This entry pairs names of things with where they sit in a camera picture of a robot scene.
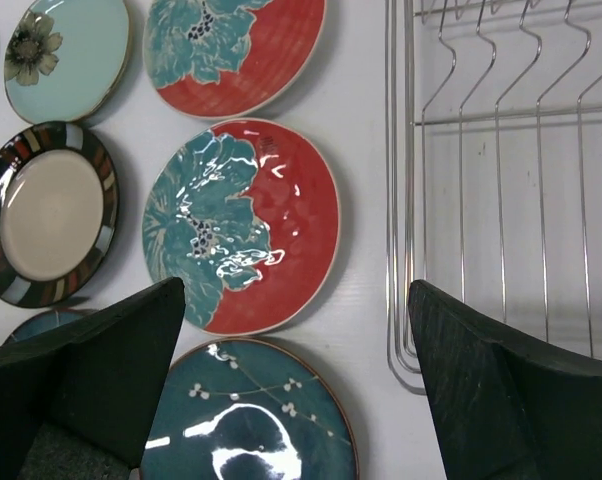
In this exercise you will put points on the red teal flower plate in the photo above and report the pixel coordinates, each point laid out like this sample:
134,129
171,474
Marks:
247,215
222,59

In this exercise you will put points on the brown striped rim plate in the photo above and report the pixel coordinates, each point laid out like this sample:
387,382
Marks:
59,202

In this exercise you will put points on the dark teal blossom plate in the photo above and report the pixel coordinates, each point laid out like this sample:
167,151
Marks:
243,408
45,321

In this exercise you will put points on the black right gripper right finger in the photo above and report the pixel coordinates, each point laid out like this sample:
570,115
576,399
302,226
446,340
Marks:
505,405

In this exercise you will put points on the light blue flower plate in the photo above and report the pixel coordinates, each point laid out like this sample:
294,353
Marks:
64,58

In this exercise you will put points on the metal wire dish rack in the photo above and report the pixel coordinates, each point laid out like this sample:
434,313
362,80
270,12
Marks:
494,166

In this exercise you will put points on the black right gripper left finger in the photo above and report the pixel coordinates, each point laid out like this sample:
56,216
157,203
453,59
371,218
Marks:
78,401

